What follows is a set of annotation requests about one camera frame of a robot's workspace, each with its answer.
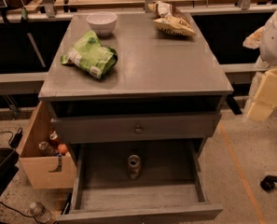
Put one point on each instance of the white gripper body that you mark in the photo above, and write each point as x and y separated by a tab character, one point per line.
275	44

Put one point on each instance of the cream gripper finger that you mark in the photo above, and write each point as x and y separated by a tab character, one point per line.
253	40
262	96

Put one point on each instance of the grey top drawer with knob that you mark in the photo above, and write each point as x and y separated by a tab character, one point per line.
102	129

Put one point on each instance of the grey drawer cabinet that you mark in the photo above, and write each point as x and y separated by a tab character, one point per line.
155	74

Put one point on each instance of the open grey middle drawer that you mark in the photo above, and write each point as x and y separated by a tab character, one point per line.
168	189

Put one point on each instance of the red white can in crate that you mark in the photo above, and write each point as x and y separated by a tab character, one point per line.
54	139

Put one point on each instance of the yellow brown chip bag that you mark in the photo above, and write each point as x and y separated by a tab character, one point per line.
170	20

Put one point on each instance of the black chair base leg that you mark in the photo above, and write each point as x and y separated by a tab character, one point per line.
268	183

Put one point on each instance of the white bowl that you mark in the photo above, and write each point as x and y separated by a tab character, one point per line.
102	23

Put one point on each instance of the green chip bag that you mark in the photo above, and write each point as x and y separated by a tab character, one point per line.
91	56

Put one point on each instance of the orange fruit in crate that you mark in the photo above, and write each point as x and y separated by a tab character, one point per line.
62	148

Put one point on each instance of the clear bottle in crate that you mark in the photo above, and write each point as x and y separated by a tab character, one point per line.
46	149

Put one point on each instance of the wooden crate on floor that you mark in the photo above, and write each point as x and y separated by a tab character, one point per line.
44	172

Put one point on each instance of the clear plastic water bottle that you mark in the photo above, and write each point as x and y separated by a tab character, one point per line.
40	212

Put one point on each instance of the black chair seat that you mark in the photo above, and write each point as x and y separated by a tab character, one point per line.
8	159

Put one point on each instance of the black power adapter with cable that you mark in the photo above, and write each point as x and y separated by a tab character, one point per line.
15	138

